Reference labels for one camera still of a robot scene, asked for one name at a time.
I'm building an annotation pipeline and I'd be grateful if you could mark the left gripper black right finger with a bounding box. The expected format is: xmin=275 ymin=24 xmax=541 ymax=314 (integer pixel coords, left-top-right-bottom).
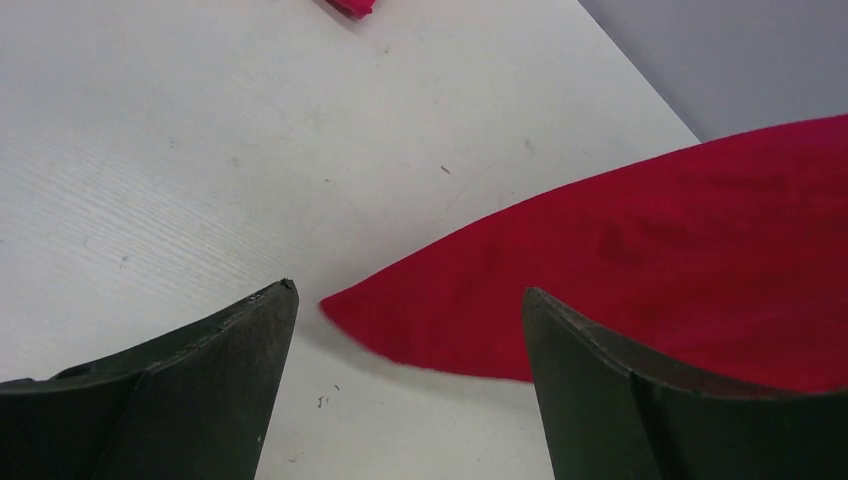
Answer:
xmin=522 ymin=288 xmax=847 ymax=479

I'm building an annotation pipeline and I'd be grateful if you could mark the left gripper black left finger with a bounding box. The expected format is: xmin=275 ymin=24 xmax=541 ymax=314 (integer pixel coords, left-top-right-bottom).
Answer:
xmin=1 ymin=279 xmax=299 ymax=479

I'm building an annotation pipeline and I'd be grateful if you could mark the red t-shirt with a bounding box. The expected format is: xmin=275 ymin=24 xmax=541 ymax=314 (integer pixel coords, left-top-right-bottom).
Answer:
xmin=320 ymin=115 xmax=847 ymax=392

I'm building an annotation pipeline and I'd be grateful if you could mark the folded pink t-shirt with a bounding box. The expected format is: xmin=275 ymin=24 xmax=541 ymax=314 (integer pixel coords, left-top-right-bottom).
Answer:
xmin=326 ymin=0 xmax=376 ymax=20

